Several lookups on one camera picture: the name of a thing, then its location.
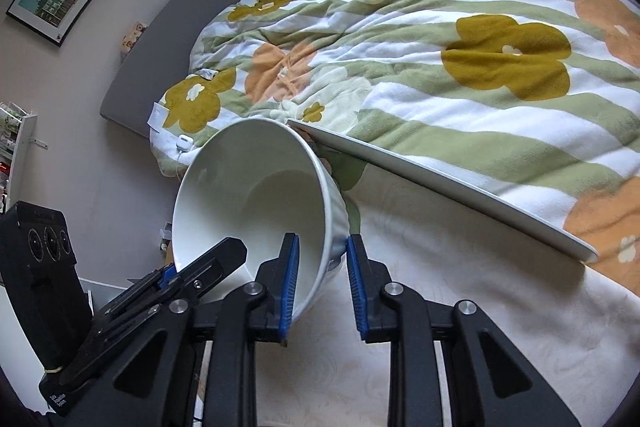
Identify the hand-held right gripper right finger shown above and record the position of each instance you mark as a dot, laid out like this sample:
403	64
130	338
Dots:
357	292

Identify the white flat board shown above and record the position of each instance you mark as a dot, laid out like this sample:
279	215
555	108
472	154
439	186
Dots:
450	187

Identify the white bowl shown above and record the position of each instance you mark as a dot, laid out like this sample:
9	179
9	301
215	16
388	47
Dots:
250	197

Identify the white wall shelf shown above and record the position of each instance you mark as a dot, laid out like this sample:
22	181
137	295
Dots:
20	147

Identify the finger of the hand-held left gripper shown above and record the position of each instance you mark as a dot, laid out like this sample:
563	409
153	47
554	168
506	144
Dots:
220	257
150	283

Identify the white flower print tablecloth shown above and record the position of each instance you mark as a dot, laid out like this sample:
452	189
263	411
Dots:
500	307

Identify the grey padded headboard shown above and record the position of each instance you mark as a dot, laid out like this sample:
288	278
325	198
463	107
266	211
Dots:
175	37

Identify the floral striped blanket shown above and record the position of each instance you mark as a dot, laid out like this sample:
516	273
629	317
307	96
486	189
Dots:
450	117

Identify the small grey fabric label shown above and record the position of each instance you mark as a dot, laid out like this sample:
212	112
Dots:
207	74

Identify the white fabric blanket label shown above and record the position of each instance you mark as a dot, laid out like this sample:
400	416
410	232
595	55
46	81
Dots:
157	115

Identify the small patterned wall sticker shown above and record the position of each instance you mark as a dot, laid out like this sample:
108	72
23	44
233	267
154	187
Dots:
134	36

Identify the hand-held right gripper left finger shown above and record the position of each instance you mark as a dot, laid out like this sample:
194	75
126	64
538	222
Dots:
290	287

